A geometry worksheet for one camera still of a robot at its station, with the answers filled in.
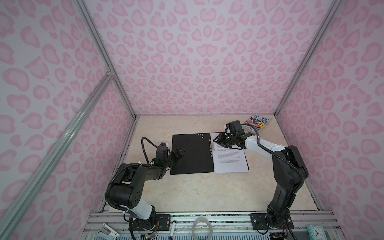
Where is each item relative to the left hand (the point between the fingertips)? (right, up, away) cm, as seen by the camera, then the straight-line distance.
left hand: (183, 153), depth 94 cm
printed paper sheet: (+28, -5, +2) cm, 29 cm away
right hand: (+20, +9, -2) cm, 22 cm away
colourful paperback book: (+54, +21, +20) cm, 62 cm away
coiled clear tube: (+11, -30, -17) cm, 37 cm away
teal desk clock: (+63, -32, -25) cm, 75 cm away
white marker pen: (-3, -32, -23) cm, 39 cm away
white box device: (-33, -33, -24) cm, 52 cm away
